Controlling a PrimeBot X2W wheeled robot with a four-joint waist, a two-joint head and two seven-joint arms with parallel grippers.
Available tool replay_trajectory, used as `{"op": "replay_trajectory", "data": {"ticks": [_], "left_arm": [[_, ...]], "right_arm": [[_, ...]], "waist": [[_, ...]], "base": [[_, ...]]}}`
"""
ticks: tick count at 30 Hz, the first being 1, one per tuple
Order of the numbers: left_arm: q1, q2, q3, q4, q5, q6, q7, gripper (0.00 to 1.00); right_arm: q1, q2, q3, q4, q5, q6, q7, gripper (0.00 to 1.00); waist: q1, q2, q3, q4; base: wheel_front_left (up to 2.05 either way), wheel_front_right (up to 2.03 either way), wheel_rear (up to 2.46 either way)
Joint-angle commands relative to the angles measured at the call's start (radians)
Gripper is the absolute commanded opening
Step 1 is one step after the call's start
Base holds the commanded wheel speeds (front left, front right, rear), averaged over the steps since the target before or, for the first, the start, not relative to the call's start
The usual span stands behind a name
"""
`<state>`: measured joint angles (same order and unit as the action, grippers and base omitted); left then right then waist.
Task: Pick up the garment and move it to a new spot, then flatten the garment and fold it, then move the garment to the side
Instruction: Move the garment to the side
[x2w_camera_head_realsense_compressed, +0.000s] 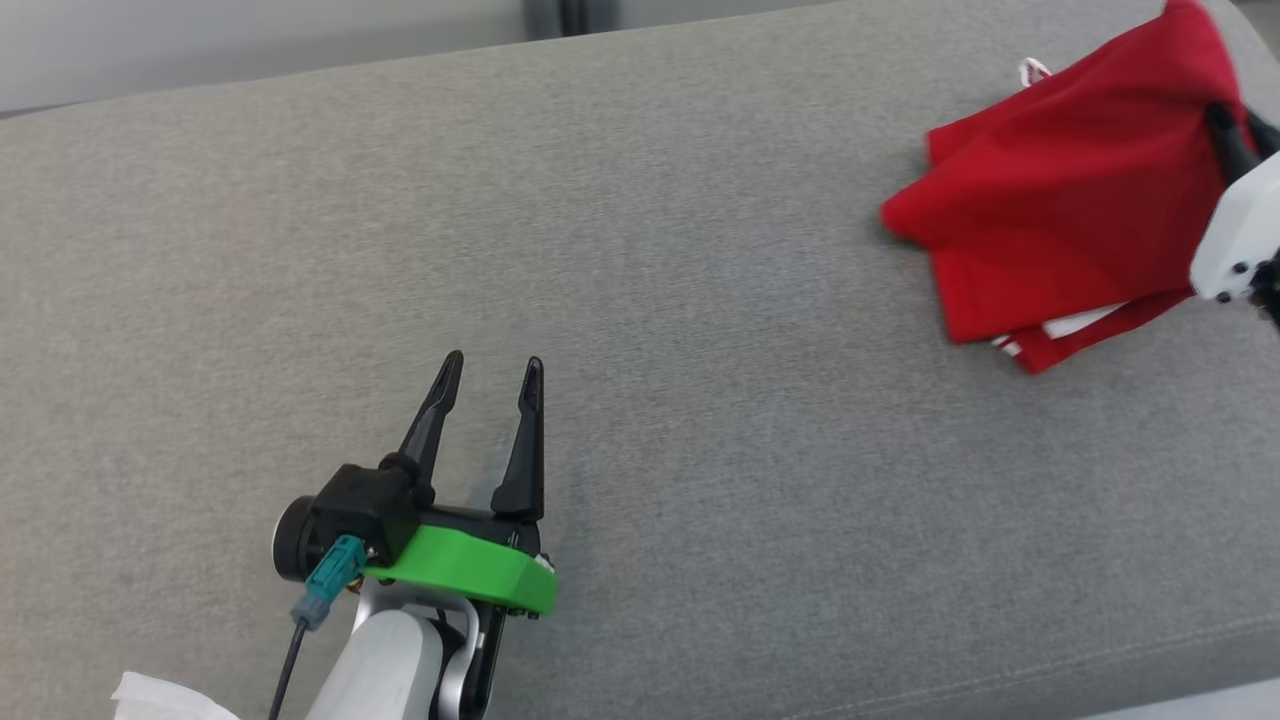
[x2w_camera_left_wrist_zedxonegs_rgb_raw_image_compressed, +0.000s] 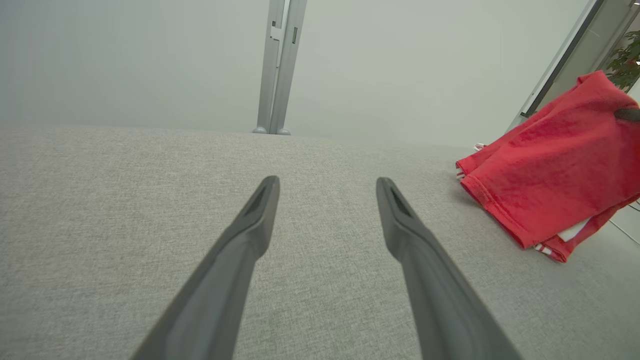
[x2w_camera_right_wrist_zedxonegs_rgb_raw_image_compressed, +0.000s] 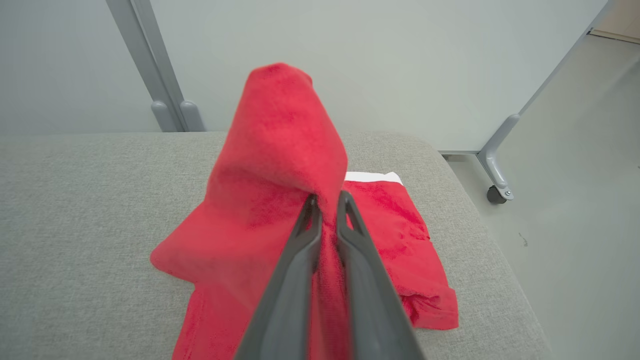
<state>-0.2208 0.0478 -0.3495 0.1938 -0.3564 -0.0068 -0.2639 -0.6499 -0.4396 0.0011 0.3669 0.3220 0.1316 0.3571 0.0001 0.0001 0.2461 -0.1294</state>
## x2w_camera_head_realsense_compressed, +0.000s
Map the red and white shirt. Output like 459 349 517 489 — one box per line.
880 0 1251 374

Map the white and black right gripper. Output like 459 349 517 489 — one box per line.
1189 102 1280 304

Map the teal left camera connector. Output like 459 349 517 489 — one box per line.
290 534 369 632

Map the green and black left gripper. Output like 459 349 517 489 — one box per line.
365 349 559 616

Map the white tape tag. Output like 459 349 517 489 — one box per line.
110 671 242 720

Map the black left camera cable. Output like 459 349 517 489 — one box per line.
267 620 310 720

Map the grey fabric sofa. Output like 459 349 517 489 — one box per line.
0 0 1280 720

